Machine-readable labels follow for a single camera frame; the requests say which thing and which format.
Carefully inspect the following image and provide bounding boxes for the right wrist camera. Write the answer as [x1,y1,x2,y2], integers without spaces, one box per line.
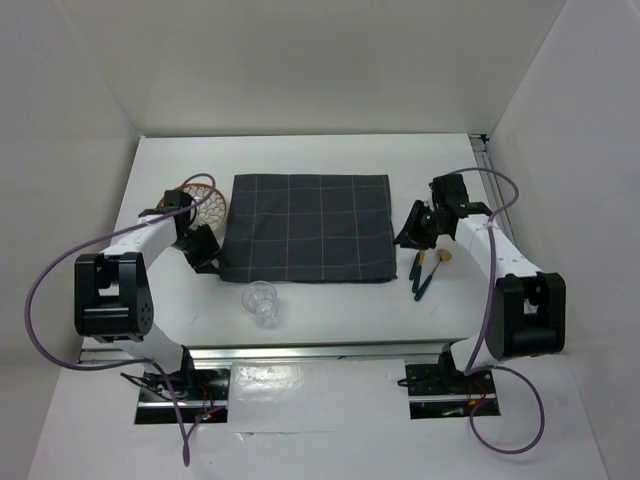
[430,173,469,209]

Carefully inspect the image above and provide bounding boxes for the gold fork green handle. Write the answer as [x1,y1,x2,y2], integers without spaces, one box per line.
[408,250,423,281]

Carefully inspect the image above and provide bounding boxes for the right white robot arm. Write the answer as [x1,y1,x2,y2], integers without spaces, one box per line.
[395,200,566,392]

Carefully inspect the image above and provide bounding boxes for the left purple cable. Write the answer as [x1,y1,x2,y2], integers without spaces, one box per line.
[23,172,219,467]

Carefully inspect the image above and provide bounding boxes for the floral plate brown rim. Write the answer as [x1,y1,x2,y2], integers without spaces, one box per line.
[175,182,228,233]

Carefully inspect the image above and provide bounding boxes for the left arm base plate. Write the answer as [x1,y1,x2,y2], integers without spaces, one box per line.
[122,367,231,425]

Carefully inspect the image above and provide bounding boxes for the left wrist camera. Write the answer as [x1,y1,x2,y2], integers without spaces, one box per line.
[161,189,194,212]

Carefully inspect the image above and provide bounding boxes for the gold spoon green handle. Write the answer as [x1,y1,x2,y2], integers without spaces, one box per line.
[414,248,452,302]

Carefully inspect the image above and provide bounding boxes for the aluminium rail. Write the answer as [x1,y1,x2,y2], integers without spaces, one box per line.
[78,340,551,365]
[469,134,515,242]

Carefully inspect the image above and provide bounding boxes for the front aluminium rail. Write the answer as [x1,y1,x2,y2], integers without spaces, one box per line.
[78,340,551,365]

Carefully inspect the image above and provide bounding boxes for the clear drinking glass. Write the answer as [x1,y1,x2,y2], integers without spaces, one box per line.
[241,281,279,327]

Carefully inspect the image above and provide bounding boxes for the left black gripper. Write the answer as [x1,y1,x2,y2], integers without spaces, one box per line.
[171,222,229,275]

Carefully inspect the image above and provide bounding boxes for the right side aluminium rail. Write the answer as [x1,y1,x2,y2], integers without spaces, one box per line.
[469,134,515,242]

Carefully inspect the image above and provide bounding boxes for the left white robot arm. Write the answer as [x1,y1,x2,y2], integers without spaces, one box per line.
[74,207,228,399]

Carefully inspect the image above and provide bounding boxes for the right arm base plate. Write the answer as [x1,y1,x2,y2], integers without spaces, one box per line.
[397,364,501,420]

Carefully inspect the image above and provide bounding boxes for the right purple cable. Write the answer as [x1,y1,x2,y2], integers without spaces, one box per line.
[452,167,547,455]

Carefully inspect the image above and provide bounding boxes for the purple cable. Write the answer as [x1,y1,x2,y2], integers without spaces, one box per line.
[452,167,547,455]
[23,172,219,467]

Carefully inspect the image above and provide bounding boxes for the dark grey checked cloth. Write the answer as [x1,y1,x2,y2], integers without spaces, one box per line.
[220,174,397,284]

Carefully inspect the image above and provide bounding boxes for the gold knife green handle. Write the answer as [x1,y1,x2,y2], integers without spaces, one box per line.
[409,250,425,294]

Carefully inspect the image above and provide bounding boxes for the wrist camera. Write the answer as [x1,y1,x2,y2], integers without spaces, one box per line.
[430,173,469,209]
[161,189,194,212]

